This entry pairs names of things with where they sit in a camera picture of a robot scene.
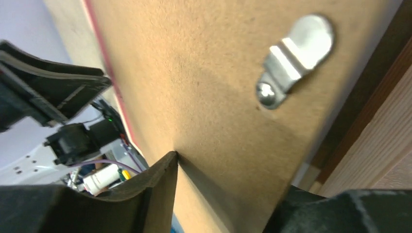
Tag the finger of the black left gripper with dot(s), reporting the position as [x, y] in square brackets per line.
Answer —
[49, 92]

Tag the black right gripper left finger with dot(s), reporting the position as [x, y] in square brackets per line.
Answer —
[143, 204]

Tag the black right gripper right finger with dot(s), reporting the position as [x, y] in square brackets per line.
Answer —
[352, 211]

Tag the brown cardboard backing board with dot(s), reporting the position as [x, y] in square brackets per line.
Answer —
[186, 71]

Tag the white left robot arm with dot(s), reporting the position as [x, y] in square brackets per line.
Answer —
[85, 137]

